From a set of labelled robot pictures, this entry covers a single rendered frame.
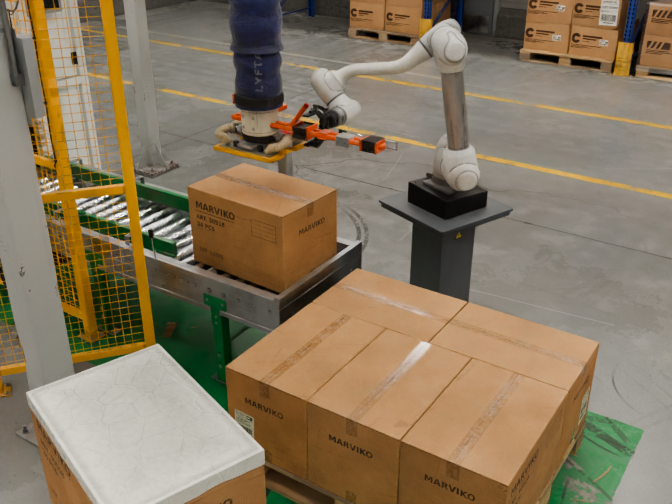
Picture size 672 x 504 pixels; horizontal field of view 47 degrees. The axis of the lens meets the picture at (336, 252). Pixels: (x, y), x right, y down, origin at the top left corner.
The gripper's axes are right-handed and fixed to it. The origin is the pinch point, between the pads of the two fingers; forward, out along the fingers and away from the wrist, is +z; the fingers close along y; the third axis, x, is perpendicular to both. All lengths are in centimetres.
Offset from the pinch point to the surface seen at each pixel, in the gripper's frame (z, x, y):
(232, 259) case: 22, 29, 63
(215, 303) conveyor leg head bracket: 36, 29, 81
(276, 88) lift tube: 1.1, 15.4, -16.9
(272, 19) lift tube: 2.5, 15.2, -46.9
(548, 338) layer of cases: -7, -117, 72
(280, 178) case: -11.9, 24.6, 32.0
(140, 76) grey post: -161, 272, 47
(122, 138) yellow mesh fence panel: 45, 69, 3
